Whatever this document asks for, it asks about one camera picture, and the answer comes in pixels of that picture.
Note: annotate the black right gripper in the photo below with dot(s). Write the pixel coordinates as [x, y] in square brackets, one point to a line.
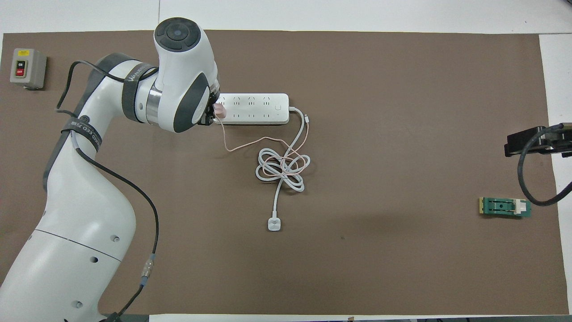
[558, 142]

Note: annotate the pink charger adapter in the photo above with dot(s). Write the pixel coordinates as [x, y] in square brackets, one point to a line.
[221, 112]

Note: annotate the white power strip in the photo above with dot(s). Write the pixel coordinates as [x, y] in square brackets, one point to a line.
[259, 108]

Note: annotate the brown table mat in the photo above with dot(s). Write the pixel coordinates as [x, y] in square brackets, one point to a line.
[380, 268]

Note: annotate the green knife switch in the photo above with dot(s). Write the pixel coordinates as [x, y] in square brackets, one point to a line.
[502, 207]

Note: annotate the grey on-off switch box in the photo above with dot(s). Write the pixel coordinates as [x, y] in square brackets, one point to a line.
[27, 67]

